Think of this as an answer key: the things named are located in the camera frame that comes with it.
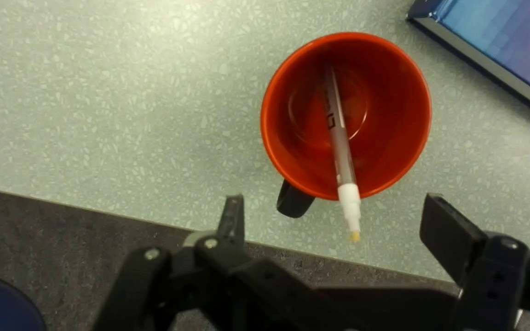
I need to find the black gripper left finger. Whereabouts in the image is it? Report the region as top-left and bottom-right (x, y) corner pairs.
(92, 193), (261, 331)

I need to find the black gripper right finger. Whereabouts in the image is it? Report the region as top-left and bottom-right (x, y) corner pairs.
(420, 193), (530, 331)

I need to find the white pen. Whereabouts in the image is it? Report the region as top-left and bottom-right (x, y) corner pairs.
(320, 63), (364, 247)

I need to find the black mug red inside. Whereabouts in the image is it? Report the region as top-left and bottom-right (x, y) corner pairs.
(260, 32), (434, 221)

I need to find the blue hardcover book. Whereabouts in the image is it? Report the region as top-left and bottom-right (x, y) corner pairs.
(407, 0), (530, 125)

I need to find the blue trash bin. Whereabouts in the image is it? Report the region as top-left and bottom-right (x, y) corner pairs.
(0, 272), (50, 331)

